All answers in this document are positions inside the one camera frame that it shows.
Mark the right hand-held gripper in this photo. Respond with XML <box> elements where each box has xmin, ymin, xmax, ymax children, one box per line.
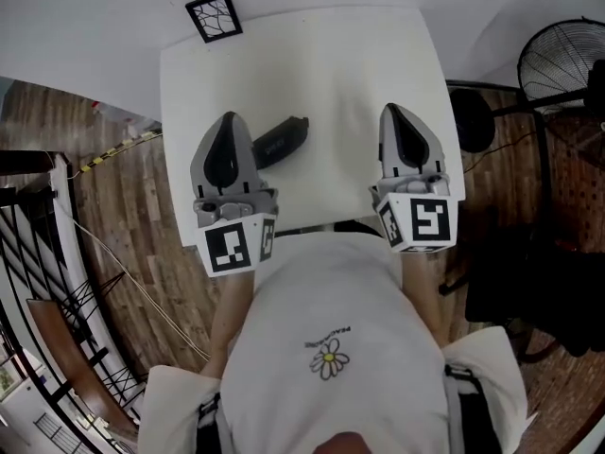
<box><xmin>368</xmin><ymin>102</ymin><xmax>461</xmax><ymax>254</ymax></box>

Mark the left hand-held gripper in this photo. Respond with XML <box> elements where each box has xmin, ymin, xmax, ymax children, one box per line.
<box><xmin>188</xmin><ymin>110</ymin><xmax>282</xmax><ymax>279</ymax></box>

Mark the black oblong case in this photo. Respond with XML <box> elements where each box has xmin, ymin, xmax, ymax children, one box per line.
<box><xmin>252</xmin><ymin>115</ymin><xmax>311</xmax><ymax>169</ymax></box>

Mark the person's right forearm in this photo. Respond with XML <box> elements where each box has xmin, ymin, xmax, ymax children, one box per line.
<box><xmin>399</xmin><ymin>251</ymin><xmax>451</xmax><ymax>350</ymax></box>

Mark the person's left forearm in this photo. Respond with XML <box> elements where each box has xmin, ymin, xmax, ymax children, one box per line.
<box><xmin>201</xmin><ymin>271</ymin><xmax>260</xmax><ymax>381</ymax></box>

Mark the yellow black striped bar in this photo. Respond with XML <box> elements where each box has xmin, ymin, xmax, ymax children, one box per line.
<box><xmin>77</xmin><ymin>130</ymin><xmax>161</xmax><ymax>175</ymax></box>

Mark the clear plastic bag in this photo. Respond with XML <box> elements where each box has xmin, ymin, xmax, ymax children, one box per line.
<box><xmin>91</xmin><ymin>100</ymin><xmax>163</xmax><ymax>137</ymax></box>

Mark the black framed branch picture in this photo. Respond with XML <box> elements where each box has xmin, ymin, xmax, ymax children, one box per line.
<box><xmin>184</xmin><ymin>0</ymin><xmax>244</xmax><ymax>44</ymax></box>

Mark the white daisy print t-shirt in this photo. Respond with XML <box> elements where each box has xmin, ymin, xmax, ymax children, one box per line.
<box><xmin>136</xmin><ymin>232</ymin><xmax>529</xmax><ymax>454</ymax></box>

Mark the black standing fan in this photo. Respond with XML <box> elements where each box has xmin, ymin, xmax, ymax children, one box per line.
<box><xmin>447</xmin><ymin>16</ymin><xmax>605</xmax><ymax>156</ymax></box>

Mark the black office chair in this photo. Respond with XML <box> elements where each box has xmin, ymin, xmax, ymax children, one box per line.
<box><xmin>438</xmin><ymin>215</ymin><xmax>605</xmax><ymax>364</ymax></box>

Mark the black metal stair railing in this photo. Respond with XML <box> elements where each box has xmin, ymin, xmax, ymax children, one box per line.
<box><xmin>0</xmin><ymin>148</ymin><xmax>148</xmax><ymax>454</ymax></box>

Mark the brown wooden handrail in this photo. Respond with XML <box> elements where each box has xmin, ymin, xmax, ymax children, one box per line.
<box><xmin>26</xmin><ymin>297</ymin><xmax>139</xmax><ymax>438</ymax></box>

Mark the thin white floor cable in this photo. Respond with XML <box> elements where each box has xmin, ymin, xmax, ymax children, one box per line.
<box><xmin>69</xmin><ymin>214</ymin><xmax>213</xmax><ymax>362</ymax></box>

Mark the black white shoulder strap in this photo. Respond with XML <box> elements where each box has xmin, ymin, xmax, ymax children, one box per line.
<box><xmin>195</xmin><ymin>392</ymin><xmax>229</xmax><ymax>454</ymax></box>
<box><xmin>442</xmin><ymin>363</ymin><xmax>503</xmax><ymax>454</ymax></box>

